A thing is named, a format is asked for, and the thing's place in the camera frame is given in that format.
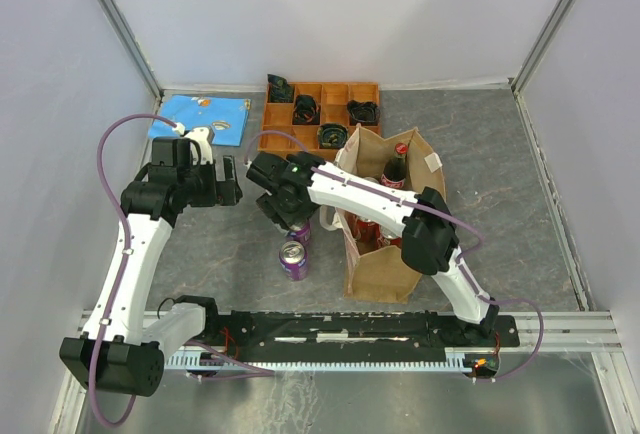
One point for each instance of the black rolled belt middle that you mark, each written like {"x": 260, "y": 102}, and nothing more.
{"x": 306, "y": 111}

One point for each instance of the tan canvas tote bag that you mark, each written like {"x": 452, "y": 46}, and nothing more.
{"x": 373, "y": 274}

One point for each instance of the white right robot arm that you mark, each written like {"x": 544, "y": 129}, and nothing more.
{"x": 297, "y": 185}

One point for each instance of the purple soda can front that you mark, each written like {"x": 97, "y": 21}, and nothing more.
{"x": 294, "y": 260}

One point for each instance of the blue yellow rolled tie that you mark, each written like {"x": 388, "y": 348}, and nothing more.
{"x": 332, "y": 136}

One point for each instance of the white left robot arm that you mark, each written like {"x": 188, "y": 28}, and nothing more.
{"x": 115, "y": 351}

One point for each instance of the blue patterned cloth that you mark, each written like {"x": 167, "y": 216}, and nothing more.
{"x": 227, "y": 117}

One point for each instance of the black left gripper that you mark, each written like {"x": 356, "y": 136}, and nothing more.
{"x": 229, "y": 191}

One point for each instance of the red cola can front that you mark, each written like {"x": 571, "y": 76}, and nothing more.
{"x": 385, "y": 237}

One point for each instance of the black rolled belt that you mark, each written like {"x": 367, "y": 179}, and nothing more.
{"x": 306, "y": 111}
{"x": 366, "y": 113}

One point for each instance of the dark patterned tie corner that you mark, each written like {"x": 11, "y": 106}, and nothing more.
{"x": 280, "y": 90}

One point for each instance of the black rolled belt right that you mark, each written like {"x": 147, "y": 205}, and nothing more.
{"x": 366, "y": 113}

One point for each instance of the orange compartment tray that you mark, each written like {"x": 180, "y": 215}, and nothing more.
{"x": 331, "y": 98}

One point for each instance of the purple soda can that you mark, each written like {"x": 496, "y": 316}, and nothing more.
{"x": 300, "y": 232}
{"x": 294, "y": 260}

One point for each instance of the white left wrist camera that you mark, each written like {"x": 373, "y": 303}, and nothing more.
{"x": 200, "y": 142}

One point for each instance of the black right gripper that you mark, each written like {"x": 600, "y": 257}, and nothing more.
{"x": 268, "y": 202}

